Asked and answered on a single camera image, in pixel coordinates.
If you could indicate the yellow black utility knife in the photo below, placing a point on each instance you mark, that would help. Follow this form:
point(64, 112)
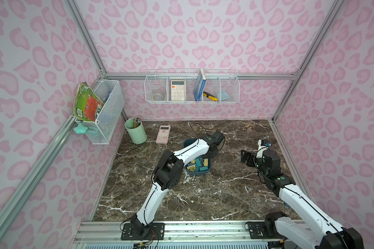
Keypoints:
point(210, 96)

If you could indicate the white mesh side basket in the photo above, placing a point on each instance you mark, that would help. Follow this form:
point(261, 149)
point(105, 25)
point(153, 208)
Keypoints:
point(101, 131)

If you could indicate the mint green pen cup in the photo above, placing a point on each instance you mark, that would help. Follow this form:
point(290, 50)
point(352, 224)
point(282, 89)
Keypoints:
point(136, 131)

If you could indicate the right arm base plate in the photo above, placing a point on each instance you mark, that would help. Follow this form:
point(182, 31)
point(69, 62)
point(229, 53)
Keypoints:
point(257, 230)

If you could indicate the mint star hook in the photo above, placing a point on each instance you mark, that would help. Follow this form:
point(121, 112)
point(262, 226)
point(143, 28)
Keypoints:
point(80, 129)

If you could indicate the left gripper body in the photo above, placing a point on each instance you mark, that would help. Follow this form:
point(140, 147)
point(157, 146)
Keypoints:
point(205, 152)

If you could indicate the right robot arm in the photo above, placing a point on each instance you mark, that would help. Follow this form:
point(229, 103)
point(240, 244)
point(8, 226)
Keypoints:
point(324, 232)

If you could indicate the green red booklet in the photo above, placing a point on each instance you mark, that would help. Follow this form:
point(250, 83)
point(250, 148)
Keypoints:
point(87, 105)

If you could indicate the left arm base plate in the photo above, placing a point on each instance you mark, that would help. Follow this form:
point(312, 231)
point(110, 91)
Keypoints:
point(129, 232)

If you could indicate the pink calculator on table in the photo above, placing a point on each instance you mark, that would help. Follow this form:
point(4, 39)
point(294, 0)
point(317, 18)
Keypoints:
point(163, 135)

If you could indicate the clear tape roll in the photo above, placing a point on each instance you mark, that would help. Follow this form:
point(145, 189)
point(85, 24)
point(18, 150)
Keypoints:
point(159, 96)

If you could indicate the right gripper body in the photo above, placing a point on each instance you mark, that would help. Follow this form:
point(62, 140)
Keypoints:
point(246, 156)

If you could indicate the white orange calculator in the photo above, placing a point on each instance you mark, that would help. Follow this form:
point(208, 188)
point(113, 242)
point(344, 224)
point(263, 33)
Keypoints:
point(178, 90)

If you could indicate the white wire wall basket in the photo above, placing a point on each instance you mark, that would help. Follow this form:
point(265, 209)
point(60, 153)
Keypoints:
point(216, 81)

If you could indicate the teal plastic storage box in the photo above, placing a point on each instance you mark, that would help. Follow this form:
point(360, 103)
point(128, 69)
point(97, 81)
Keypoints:
point(199, 166)

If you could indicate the light blue cloth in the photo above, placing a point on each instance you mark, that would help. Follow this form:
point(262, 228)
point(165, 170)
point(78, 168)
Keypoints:
point(223, 96)

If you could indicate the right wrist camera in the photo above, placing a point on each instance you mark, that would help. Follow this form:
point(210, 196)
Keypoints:
point(263, 144)

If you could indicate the blue book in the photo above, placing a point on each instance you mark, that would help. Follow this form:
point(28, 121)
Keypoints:
point(199, 87)

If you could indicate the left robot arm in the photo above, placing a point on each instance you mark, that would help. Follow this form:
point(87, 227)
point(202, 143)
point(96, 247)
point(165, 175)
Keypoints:
point(167, 175)

